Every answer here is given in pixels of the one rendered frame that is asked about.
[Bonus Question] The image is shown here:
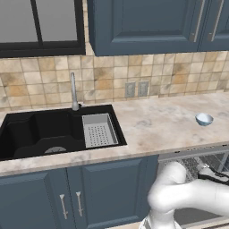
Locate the blue base cupboard door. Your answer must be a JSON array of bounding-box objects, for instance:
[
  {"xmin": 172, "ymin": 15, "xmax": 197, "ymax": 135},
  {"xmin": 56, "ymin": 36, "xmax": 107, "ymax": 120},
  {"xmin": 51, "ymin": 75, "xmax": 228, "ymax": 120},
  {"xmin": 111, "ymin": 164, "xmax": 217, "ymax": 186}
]
[
  {"xmin": 0, "ymin": 167, "xmax": 77, "ymax": 229},
  {"xmin": 65, "ymin": 154, "xmax": 160, "ymax": 229}
]

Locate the pale blue bowl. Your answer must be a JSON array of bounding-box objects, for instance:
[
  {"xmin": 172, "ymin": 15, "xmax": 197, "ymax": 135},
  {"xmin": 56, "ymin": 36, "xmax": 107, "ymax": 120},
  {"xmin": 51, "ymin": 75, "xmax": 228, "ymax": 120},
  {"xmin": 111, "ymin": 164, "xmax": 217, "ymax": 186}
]
[{"xmin": 195, "ymin": 112, "xmax": 215, "ymax": 127}]

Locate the open dishwasher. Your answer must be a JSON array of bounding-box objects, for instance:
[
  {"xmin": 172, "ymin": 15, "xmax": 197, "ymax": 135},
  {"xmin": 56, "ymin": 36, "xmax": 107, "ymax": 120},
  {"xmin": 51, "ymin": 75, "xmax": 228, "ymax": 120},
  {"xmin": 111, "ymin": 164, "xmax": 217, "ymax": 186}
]
[{"xmin": 157, "ymin": 142, "xmax": 229, "ymax": 226}]

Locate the grey sink strainer basket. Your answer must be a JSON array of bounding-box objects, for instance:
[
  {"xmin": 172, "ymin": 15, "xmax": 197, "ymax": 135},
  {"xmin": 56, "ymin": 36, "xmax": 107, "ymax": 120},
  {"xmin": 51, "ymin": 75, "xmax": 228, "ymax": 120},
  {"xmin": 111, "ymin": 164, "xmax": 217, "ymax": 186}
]
[{"xmin": 81, "ymin": 113, "xmax": 119, "ymax": 149}]

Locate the silver tap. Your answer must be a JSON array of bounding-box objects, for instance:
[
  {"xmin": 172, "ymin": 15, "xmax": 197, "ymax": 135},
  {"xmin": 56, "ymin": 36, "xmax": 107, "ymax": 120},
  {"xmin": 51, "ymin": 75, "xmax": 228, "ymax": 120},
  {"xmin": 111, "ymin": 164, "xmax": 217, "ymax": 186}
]
[{"xmin": 70, "ymin": 72, "xmax": 86, "ymax": 112}]

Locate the black kitchen sink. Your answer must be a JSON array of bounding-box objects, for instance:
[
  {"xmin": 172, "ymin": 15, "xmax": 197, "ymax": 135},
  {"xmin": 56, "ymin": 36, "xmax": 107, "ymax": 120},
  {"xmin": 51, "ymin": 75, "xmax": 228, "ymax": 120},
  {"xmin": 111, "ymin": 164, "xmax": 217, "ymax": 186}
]
[{"xmin": 0, "ymin": 104, "xmax": 128, "ymax": 162}]

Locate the black framed window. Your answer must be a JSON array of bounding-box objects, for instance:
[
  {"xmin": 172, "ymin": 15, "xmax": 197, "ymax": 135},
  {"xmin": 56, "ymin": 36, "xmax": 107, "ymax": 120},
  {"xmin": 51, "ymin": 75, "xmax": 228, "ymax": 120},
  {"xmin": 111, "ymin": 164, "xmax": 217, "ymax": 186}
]
[{"xmin": 0, "ymin": 0, "xmax": 87, "ymax": 59}]

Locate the grey wall socket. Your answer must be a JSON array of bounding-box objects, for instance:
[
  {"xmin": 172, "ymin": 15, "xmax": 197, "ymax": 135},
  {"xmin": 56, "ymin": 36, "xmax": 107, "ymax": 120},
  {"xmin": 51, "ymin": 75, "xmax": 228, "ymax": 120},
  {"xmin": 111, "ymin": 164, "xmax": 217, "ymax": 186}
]
[
  {"xmin": 124, "ymin": 81, "xmax": 137, "ymax": 99},
  {"xmin": 137, "ymin": 81, "xmax": 149, "ymax": 98}
]

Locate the silver base cupboard handle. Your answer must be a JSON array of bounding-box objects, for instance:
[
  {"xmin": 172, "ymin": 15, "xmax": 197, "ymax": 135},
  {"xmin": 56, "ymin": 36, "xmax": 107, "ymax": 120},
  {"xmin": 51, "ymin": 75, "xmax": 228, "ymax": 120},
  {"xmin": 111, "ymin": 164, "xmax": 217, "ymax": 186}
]
[
  {"xmin": 75, "ymin": 191, "xmax": 84, "ymax": 217},
  {"xmin": 59, "ymin": 193, "xmax": 69, "ymax": 221}
]

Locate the silver wall cupboard handle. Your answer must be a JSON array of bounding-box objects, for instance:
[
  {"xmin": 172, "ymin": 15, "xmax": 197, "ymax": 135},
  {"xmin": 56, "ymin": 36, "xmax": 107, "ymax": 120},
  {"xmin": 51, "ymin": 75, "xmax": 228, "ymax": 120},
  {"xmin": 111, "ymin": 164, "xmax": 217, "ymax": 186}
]
[
  {"xmin": 208, "ymin": 0, "xmax": 225, "ymax": 43},
  {"xmin": 191, "ymin": 0, "xmax": 207, "ymax": 43}
]

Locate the narrow blue wall cupboard door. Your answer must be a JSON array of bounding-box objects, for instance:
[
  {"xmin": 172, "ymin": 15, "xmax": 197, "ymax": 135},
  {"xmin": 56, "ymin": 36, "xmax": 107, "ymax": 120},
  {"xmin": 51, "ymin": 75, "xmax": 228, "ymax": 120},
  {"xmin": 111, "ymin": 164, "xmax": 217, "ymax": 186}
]
[{"xmin": 199, "ymin": 0, "xmax": 229, "ymax": 53}]

